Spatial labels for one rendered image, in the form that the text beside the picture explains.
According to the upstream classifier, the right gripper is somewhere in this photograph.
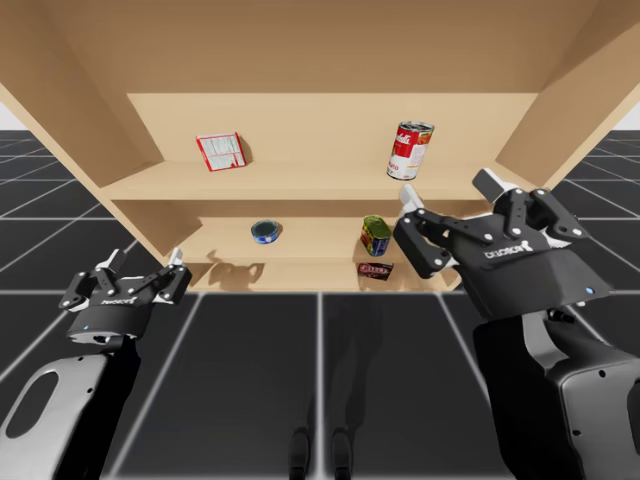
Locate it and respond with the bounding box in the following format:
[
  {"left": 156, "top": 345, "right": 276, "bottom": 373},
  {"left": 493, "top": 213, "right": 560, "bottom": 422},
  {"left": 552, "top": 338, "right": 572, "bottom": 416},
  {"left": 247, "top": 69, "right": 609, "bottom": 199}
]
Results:
[{"left": 392, "top": 167, "right": 614, "bottom": 322}]

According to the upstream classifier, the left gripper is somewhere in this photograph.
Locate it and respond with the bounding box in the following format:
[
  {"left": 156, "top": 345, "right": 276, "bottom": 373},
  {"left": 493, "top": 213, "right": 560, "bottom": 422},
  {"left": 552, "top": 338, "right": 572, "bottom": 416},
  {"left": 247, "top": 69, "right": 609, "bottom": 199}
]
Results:
[{"left": 59, "top": 247, "right": 194, "bottom": 347}]

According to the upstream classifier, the red and white can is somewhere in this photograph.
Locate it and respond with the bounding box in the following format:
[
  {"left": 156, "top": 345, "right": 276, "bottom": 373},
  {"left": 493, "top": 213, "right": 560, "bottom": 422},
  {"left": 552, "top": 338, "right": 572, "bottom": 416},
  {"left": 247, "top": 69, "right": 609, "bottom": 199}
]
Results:
[{"left": 385, "top": 120, "right": 436, "bottom": 182}]

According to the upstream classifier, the green and blue rectangular can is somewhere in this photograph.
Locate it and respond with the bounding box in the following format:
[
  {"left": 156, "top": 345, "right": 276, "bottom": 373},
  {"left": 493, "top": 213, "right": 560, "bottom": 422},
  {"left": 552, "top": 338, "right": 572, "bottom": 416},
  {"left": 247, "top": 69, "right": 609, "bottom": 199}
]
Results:
[{"left": 360, "top": 214, "right": 393, "bottom": 258}]

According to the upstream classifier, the blue flat can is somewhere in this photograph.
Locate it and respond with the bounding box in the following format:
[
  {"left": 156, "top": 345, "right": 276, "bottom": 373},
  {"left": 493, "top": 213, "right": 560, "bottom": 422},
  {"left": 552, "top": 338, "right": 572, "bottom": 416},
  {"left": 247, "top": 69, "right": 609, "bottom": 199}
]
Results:
[{"left": 250, "top": 220, "right": 284, "bottom": 246}]

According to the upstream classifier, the pale wooden shelf unit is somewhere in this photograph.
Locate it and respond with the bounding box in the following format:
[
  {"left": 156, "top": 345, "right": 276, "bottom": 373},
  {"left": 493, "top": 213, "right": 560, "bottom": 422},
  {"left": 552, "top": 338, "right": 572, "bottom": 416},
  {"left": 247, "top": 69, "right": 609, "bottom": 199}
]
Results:
[{"left": 0, "top": 0, "right": 640, "bottom": 294}]

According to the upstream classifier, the red and white carton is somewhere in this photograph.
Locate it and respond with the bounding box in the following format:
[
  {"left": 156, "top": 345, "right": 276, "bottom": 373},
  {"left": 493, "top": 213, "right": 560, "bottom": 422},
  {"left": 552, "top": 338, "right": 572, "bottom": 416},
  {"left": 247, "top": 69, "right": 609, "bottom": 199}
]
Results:
[{"left": 195, "top": 131, "right": 248, "bottom": 173}]

